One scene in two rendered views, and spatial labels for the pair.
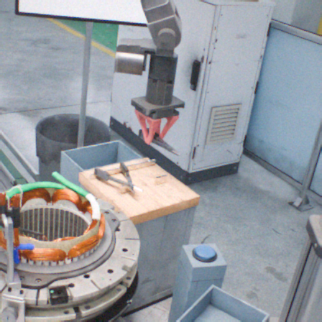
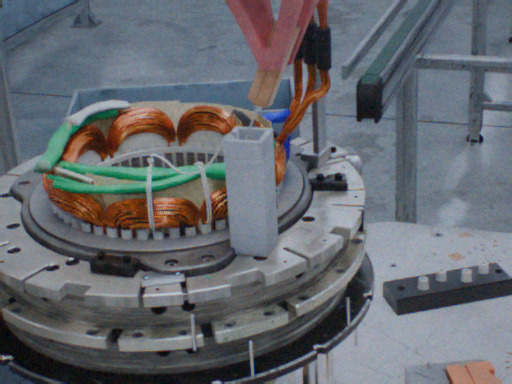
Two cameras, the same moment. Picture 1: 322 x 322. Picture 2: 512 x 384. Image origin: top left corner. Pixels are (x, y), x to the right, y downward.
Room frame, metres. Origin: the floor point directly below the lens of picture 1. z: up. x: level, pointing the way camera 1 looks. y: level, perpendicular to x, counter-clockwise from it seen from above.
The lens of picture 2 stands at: (1.06, 0.89, 1.46)
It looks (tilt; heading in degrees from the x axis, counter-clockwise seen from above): 25 degrees down; 238
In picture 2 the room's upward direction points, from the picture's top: 3 degrees counter-clockwise
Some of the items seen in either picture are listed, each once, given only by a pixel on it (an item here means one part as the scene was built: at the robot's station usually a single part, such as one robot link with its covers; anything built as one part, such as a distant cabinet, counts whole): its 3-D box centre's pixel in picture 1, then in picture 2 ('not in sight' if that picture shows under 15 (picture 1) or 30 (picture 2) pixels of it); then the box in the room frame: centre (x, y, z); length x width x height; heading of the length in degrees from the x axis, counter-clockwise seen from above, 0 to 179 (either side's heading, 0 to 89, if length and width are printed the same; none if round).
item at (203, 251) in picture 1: (205, 251); not in sight; (0.81, -0.11, 1.04); 0.04 x 0.04 x 0.01
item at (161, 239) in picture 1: (131, 240); not in sight; (0.99, 0.04, 0.91); 0.19 x 0.19 x 0.26; 41
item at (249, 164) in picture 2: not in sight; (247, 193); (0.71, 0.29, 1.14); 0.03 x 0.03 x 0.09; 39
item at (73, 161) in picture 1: (98, 204); not in sight; (1.10, 0.14, 0.92); 0.17 x 0.11 x 0.28; 131
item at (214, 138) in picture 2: not in sight; (209, 138); (0.64, 0.13, 1.12); 0.05 x 0.01 x 0.02; 129
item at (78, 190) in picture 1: (78, 192); (72, 135); (0.77, 0.13, 1.15); 0.15 x 0.04 x 0.02; 39
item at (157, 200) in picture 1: (138, 188); not in sight; (0.99, 0.04, 1.05); 0.20 x 0.19 x 0.02; 41
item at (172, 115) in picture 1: (156, 122); not in sight; (1.03, 0.02, 1.20); 0.07 x 0.07 x 0.09; 41
